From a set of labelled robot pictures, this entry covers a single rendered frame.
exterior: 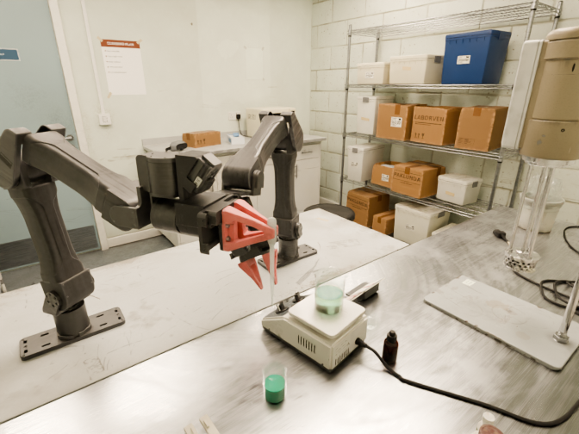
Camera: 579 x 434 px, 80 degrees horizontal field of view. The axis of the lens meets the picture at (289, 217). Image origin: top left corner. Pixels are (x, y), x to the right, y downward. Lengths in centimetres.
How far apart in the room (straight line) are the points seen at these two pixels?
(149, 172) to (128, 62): 291
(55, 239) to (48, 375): 26
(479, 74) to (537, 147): 200
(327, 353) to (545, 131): 58
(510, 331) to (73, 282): 94
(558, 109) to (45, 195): 96
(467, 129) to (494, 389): 219
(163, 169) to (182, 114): 304
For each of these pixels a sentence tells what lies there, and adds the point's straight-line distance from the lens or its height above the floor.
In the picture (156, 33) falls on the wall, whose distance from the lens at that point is 355.
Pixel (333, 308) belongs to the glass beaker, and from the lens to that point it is 72.
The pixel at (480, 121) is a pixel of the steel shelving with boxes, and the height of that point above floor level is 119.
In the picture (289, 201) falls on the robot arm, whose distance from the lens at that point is 100.
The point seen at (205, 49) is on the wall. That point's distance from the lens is 370.
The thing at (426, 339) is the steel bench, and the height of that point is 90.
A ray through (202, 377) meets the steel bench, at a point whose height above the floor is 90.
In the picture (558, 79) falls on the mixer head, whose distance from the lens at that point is 81.
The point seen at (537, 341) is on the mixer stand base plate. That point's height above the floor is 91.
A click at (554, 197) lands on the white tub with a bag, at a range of 158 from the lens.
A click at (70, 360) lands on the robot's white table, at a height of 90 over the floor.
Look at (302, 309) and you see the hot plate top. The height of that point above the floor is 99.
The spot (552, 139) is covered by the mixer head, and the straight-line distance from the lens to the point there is 81.
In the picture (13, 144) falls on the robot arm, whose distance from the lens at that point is 74.
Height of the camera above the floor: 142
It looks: 21 degrees down
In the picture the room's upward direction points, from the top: straight up
